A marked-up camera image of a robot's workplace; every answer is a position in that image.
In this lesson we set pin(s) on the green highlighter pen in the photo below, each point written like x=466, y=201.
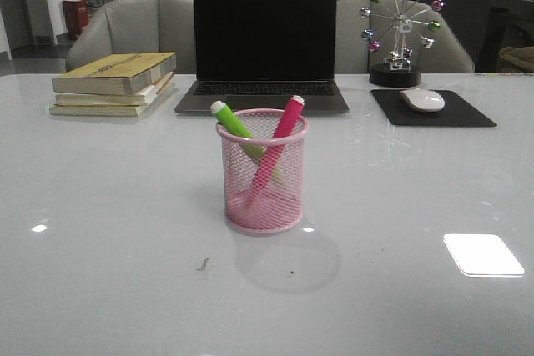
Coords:
x=234, y=126

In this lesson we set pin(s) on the pink highlighter pen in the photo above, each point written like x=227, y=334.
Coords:
x=268, y=163

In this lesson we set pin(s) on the pink mesh pen holder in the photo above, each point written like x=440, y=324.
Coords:
x=275, y=209

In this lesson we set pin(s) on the grey laptop computer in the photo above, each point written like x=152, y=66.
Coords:
x=259, y=53

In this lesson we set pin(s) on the middle cream book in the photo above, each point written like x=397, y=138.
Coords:
x=142, y=98

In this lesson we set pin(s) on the cream book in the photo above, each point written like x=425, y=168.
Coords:
x=106, y=111
x=142, y=98

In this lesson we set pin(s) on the top yellow book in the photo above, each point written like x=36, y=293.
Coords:
x=116, y=74

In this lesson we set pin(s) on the right grey armchair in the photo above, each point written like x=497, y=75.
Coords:
x=439, y=52

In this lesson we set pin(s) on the grey armchair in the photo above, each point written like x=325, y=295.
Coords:
x=439, y=52
x=138, y=26

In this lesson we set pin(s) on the white computer mouse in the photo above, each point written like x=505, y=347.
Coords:
x=423, y=100

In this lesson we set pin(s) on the left grey armchair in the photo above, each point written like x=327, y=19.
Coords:
x=138, y=26

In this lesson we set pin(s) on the ferris wheel desk ornament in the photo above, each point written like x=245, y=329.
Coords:
x=397, y=69

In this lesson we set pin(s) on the black mouse pad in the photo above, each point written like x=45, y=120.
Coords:
x=457, y=112

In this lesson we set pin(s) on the bottom cream book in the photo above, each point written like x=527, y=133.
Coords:
x=106, y=111

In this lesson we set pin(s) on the red bin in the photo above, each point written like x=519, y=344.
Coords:
x=76, y=17

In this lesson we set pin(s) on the brown cushion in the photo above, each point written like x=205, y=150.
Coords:
x=521, y=58

